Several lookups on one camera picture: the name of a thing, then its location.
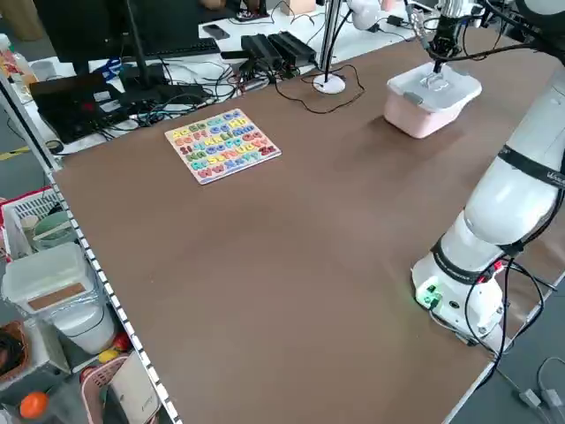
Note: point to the aluminium frame post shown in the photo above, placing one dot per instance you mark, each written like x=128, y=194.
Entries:
x=330, y=35

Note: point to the pink plastic bin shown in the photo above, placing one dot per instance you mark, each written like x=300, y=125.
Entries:
x=415, y=121

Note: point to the grey floor adapter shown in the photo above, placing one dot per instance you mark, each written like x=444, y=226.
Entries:
x=529, y=396

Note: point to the white desk lamp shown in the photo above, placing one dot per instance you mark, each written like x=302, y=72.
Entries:
x=329, y=84

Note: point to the black phone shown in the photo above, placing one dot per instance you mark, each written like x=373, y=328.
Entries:
x=216, y=31

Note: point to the black electronics box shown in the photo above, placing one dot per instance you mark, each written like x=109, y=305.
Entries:
x=70, y=106

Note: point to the white lidded container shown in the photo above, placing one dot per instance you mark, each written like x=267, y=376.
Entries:
x=53, y=287

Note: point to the tape roll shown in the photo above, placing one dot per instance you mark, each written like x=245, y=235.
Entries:
x=53, y=147

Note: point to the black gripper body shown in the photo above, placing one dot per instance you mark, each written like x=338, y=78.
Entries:
x=448, y=30

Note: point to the black monitor with stand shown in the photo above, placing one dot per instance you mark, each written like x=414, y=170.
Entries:
x=115, y=26

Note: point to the white lid with grey clips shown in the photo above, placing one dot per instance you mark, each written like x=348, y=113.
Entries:
x=459, y=93

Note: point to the colourful alphabet puzzle board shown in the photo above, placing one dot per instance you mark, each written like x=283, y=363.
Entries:
x=223, y=146

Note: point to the black keyboard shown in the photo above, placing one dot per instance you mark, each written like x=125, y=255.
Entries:
x=185, y=47

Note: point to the black finned power supply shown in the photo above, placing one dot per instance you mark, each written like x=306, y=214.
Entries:
x=293, y=46
x=260, y=48

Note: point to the yellow toy fruit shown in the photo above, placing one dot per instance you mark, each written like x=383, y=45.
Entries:
x=108, y=356

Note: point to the pink plastic basket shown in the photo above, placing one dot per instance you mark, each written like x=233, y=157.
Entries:
x=95, y=384

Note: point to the orange fruit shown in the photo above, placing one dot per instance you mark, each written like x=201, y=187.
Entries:
x=34, y=405

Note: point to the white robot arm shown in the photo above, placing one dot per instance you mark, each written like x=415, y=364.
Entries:
x=507, y=199

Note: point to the red toy fruit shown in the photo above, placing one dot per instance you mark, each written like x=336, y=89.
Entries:
x=122, y=342

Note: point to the aluminium frame rail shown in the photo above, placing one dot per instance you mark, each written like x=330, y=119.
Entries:
x=88, y=256

